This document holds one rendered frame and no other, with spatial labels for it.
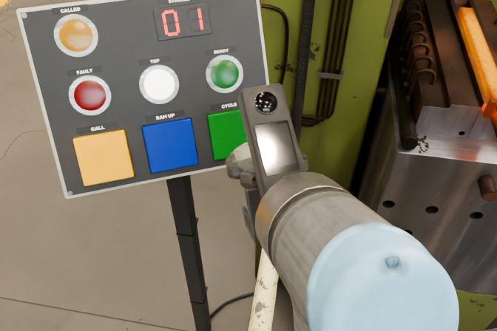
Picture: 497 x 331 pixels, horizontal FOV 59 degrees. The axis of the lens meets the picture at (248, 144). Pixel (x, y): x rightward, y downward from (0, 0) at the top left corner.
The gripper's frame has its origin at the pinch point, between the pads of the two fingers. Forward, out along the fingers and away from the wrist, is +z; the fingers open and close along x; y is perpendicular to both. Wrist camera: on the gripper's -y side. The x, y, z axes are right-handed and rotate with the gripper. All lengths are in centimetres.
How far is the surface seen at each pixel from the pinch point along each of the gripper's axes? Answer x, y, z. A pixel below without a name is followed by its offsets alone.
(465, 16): 58, -11, 31
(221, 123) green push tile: -1.7, -1.4, 10.3
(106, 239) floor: -39, 59, 112
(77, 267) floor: -51, 64, 104
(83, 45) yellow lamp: -19.3, -15.8, 10.7
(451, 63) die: 47, -3, 20
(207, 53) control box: -2.1, -12.2, 11.0
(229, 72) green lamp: 0.7, -8.8, 10.6
